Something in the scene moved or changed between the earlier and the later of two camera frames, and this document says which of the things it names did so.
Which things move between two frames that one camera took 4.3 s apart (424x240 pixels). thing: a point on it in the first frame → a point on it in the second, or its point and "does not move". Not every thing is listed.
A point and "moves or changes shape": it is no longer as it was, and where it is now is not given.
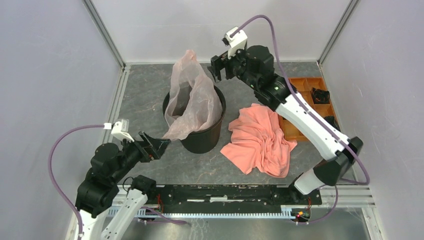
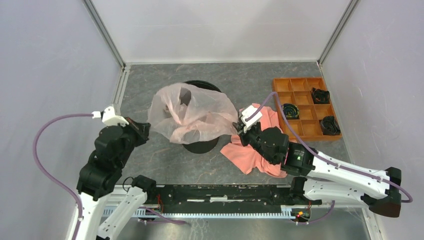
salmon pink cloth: [258, 142] does not move
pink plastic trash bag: [194, 102] moves or changes shape
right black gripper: [218, 63] → [239, 126]
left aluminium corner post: [90, 6] does not move
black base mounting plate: [233, 198] does not move
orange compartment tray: [295, 130] does not move
